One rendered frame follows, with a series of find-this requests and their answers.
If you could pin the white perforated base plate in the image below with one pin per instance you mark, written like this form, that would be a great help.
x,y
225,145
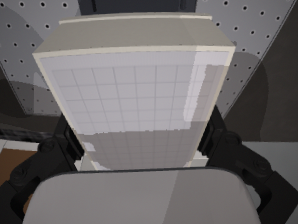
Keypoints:
x,y
251,25

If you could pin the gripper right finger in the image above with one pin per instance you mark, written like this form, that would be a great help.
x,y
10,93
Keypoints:
x,y
278,197

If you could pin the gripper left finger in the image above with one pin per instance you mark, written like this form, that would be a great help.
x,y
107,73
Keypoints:
x,y
51,157

